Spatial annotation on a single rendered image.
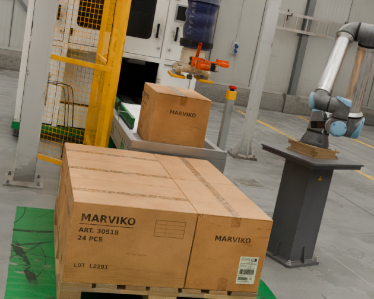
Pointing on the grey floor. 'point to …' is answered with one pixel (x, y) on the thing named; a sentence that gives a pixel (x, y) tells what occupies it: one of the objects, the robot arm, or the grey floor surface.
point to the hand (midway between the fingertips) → (321, 121)
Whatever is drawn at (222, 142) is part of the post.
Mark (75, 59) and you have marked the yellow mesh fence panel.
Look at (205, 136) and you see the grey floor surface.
